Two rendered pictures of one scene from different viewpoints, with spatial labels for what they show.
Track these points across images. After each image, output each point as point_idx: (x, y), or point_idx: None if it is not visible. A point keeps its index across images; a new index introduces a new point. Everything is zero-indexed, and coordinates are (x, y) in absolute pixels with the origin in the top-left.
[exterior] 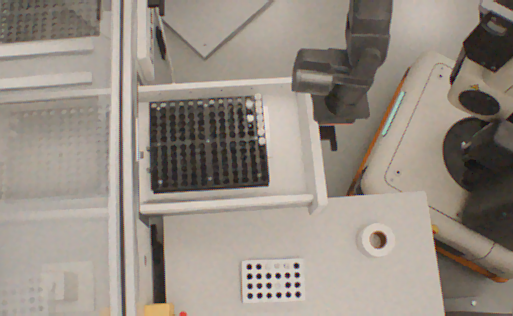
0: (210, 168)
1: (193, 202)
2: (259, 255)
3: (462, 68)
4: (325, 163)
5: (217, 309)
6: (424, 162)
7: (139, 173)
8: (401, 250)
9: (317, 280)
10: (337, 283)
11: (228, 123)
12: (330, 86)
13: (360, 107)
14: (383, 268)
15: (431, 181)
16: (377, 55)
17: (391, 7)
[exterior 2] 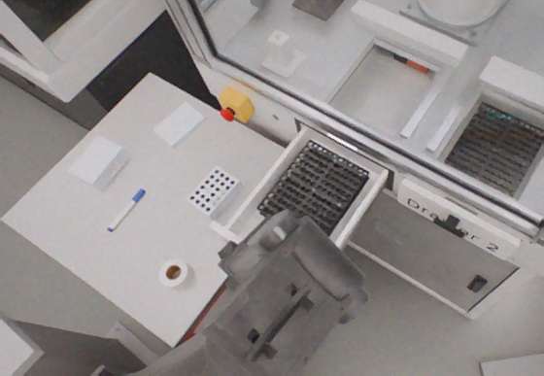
0: (294, 179)
1: (283, 157)
2: (237, 199)
3: None
4: None
5: (229, 155)
6: None
7: (335, 151)
8: (155, 291)
9: (192, 222)
10: (179, 232)
11: (315, 210)
12: (247, 235)
13: (236, 283)
14: (158, 269)
15: None
16: (220, 251)
17: (229, 267)
